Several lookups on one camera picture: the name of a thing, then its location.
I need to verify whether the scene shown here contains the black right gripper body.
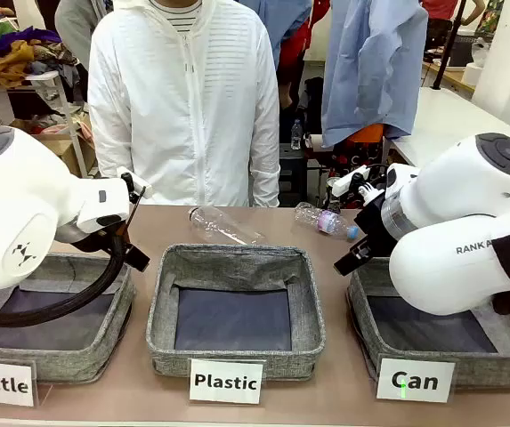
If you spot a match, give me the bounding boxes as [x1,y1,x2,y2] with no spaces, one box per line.
[354,194,401,268]

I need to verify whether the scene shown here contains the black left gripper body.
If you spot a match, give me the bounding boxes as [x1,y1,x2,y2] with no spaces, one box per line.
[83,221,151,273]

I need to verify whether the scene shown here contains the grey fabric basket labelled Can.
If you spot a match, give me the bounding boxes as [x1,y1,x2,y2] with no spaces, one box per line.
[346,257,510,391]

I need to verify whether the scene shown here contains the grey fabric basket labelled Plastic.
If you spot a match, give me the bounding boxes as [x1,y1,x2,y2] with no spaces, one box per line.
[145,243,327,382]

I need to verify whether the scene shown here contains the grey fabric basket labelled Bottle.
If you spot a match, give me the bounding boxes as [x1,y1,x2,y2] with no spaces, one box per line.
[0,253,136,384]

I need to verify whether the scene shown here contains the white Can label card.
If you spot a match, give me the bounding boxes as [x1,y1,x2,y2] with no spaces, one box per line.
[376,358,456,404]

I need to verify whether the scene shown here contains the clear bottle with purple label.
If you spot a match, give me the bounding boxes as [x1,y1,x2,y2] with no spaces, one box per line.
[294,202,360,241]

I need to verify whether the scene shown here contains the clear unlabelled plastic bottle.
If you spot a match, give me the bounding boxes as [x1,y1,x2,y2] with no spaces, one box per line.
[187,205,267,245]

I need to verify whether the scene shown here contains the cardboard box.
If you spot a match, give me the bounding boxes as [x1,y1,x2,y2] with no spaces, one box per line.
[36,133,98,179]

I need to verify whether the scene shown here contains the small upright water bottle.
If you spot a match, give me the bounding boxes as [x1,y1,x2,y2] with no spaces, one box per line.
[290,118,304,151]

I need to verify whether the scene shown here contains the white side table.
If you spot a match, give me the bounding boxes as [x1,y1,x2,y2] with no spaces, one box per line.
[390,86,510,168]

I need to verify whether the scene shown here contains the person in white jacket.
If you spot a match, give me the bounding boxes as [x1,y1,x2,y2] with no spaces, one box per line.
[87,0,281,208]

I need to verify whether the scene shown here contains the white Plastic label card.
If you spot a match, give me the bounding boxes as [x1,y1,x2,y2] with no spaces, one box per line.
[188,358,264,405]

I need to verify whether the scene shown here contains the hanging light blue shirt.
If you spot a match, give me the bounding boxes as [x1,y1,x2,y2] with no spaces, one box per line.
[320,0,429,148]

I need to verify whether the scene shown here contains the white clothes rack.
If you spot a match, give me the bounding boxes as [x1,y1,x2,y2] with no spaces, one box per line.
[0,70,91,179]

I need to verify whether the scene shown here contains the black lamp stand pole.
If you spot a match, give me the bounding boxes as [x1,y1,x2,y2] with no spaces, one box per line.
[432,0,465,91]

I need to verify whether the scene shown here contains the pile of colourful clothes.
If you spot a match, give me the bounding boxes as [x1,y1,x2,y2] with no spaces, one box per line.
[0,17,77,88]

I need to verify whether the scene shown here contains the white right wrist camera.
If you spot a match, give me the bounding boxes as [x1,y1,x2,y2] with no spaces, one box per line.
[330,164,371,199]

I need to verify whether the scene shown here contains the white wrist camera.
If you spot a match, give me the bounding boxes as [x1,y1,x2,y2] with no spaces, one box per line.
[330,164,371,199]
[116,166,154,200]

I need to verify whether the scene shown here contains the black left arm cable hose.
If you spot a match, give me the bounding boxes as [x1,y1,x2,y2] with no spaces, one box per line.
[0,230,131,326]

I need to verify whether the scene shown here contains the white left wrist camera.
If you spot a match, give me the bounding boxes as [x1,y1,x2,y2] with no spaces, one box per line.
[116,166,154,200]

